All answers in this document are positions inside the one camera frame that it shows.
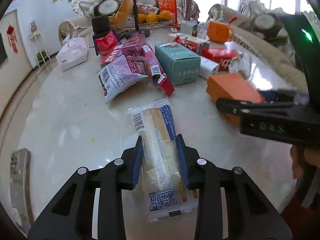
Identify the beige side sofa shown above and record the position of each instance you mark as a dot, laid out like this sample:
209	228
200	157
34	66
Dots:
279	54

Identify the orange fruit right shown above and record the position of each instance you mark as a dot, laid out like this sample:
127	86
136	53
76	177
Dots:
165	15

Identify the orange fruit left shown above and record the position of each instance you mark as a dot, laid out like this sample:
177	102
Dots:
141	18

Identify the clear biscuit wrapper blue print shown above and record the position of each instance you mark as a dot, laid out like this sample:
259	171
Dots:
165	194

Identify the red white snack packet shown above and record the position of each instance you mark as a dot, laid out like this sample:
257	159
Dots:
195	44

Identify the orange fruit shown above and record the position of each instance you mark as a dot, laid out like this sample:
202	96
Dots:
141	18
152	18
165	15

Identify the black stand with pole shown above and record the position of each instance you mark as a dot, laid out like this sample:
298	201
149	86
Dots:
129	33

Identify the red foil snack bag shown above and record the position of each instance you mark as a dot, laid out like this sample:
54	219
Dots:
104	42

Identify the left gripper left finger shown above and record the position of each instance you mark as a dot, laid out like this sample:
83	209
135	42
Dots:
69	215

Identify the red cigarette pack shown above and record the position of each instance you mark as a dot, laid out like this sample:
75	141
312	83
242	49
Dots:
221	56

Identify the pink carton box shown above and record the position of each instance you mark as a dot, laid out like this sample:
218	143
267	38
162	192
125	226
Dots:
134	44

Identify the purple white snack bag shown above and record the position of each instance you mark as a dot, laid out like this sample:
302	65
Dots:
119	75

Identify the round grey cushion left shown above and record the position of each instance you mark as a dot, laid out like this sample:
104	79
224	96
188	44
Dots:
107	7

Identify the small white green box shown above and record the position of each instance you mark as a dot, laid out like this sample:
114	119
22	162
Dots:
189	28

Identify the pink red long box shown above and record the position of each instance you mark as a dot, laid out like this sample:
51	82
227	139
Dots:
155	71

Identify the black square box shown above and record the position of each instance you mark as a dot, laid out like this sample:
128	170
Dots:
100	24

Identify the orange fruit middle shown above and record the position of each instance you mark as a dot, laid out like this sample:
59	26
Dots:
152	18

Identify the orange mug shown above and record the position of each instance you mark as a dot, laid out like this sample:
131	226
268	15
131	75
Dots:
219	32

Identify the white tissue box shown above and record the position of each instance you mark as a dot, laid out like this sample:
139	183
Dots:
73	53

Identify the red wall ornament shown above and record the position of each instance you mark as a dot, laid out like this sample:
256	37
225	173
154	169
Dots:
12	38

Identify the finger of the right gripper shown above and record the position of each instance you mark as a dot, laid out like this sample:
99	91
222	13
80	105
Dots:
237	107
284	95

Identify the orange cardboard box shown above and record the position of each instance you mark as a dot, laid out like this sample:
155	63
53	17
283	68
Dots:
232	86

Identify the red gift bag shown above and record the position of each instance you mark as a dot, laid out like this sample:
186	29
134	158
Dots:
170	5

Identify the teal cardboard box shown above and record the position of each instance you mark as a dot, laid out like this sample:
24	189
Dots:
180	64

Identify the right hand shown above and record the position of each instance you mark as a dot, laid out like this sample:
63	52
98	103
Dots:
302	156

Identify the white side stand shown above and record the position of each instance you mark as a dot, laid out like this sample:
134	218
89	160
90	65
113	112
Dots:
40	51

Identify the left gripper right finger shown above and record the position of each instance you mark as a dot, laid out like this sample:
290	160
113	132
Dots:
250	215

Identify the glass fruit tray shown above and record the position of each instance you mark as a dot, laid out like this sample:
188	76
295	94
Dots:
130	24

